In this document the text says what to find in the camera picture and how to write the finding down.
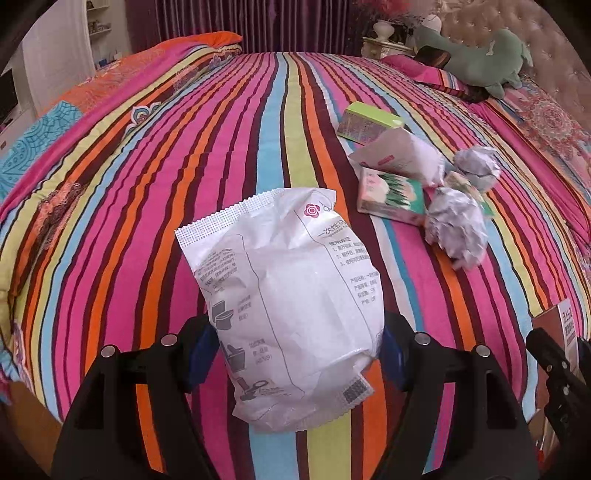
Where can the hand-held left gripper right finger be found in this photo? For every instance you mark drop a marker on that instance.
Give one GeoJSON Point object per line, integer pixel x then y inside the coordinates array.
{"type": "Point", "coordinates": [390, 355]}

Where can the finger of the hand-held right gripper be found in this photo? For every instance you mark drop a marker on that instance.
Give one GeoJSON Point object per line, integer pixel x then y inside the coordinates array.
{"type": "Point", "coordinates": [561, 392]}

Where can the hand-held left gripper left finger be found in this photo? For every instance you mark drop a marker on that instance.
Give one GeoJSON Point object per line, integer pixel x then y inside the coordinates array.
{"type": "Point", "coordinates": [203, 353]}

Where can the white printed plastic packet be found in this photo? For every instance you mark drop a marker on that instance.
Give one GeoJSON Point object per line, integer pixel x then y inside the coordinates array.
{"type": "Point", "coordinates": [286, 300]}

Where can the white paper ball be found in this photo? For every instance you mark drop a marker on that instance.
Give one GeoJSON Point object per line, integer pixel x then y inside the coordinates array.
{"type": "Point", "coordinates": [455, 230]}
{"type": "Point", "coordinates": [478, 168]}

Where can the lime green paper box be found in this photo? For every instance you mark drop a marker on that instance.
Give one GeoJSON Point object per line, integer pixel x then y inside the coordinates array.
{"type": "Point", "coordinates": [367, 122]}

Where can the brown cardboard box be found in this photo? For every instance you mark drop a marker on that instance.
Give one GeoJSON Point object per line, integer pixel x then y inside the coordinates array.
{"type": "Point", "coordinates": [556, 323]}

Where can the green flowered tissue pack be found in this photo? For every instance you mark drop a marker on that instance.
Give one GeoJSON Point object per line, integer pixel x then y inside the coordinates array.
{"type": "Point", "coordinates": [392, 198]}

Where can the striped colourful bedspread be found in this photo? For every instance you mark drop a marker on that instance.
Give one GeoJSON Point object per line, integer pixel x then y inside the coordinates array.
{"type": "Point", "coordinates": [184, 194]}

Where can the small yellow green packet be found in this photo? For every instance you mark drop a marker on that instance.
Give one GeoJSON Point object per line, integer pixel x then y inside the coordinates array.
{"type": "Point", "coordinates": [459, 181]}

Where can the white pink plastic packet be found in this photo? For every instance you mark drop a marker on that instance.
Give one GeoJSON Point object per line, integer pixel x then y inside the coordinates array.
{"type": "Point", "coordinates": [401, 154]}

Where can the orange blue patterned quilt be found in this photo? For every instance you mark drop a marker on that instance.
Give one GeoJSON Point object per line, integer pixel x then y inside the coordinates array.
{"type": "Point", "coordinates": [69, 110]}

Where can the pink patterned pillow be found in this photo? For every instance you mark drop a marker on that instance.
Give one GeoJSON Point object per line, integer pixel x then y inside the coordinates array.
{"type": "Point", "coordinates": [545, 115]}

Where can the pink striped pillow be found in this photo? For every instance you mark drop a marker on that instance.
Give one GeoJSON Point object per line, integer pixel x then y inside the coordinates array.
{"type": "Point", "coordinates": [415, 69]}

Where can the green plush dinosaur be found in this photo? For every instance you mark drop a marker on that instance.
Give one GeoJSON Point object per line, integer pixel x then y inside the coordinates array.
{"type": "Point", "coordinates": [475, 64]}

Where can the cream ornate nightstand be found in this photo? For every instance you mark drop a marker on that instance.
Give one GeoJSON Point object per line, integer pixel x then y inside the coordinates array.
{"type": "Point", "coordinates": [385, 47]}

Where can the white vase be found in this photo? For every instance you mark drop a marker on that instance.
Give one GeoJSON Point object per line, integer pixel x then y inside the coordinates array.
{"type": "Point", "coordinates": [383, 30]}

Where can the purple curtain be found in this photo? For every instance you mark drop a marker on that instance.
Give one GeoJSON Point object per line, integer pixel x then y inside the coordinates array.
{"type": "Point", "coordinates": [254, 25]}

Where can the white shelf cabinet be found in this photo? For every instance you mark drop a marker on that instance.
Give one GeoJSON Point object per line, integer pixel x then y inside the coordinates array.
{"type": "Point", "coordinates": [55, 46]}

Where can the red feather flowers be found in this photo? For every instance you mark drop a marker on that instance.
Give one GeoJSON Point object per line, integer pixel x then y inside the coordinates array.
{"type": "Point", "coordinates": [392, 7]}

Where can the beige tufted headboard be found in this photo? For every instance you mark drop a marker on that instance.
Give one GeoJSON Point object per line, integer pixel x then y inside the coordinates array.
{"type": "Point", "coordinates": [549, 32]}

